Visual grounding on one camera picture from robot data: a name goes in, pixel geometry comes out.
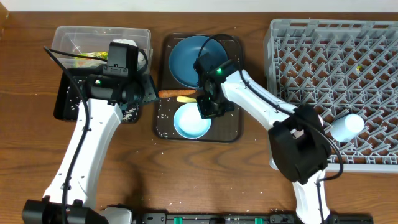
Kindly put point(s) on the light blue rice bowl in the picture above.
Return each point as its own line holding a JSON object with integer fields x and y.
{"x": 189, "y": 123}

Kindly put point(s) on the orange carrot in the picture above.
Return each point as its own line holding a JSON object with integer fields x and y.
{"x": 174, "y": 93}

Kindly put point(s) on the dark blue plate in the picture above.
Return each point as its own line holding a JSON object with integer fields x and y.
{"x": 185, "y": 53}

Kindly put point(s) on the white tissue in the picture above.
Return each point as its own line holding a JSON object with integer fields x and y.
{"x": 142, "y": 58}

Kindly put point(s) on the green yellow snack wrapper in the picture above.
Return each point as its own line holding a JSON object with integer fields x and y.
{"x": 102, "y": 56}

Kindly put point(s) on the light blue cup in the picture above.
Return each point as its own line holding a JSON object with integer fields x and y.
{"x": 347, "y": 128}

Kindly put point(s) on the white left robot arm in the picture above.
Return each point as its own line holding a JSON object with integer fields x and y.
{"x": 70, "y": 198}

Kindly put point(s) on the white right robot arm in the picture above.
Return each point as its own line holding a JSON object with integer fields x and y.
{"x": 298, "y": 146}

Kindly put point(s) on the grey dishwasher rack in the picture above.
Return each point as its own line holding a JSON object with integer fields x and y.
{"x": 340, "y": 67}

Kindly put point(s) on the yellow spoon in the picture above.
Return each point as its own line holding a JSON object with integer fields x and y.
{"x": 185, "y": 99}

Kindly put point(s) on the dark brown serving tray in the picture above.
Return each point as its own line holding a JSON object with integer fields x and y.
{"x": 227, "y": 128}

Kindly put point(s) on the black rectangular bin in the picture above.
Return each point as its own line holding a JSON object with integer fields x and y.
{"x": 92, "y": 85}

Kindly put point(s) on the clear plastic bin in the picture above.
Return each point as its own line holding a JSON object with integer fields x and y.
{"x": 85, "y": 39}

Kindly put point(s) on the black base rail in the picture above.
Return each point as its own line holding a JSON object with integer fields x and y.
{"x": 278, "y": 218}

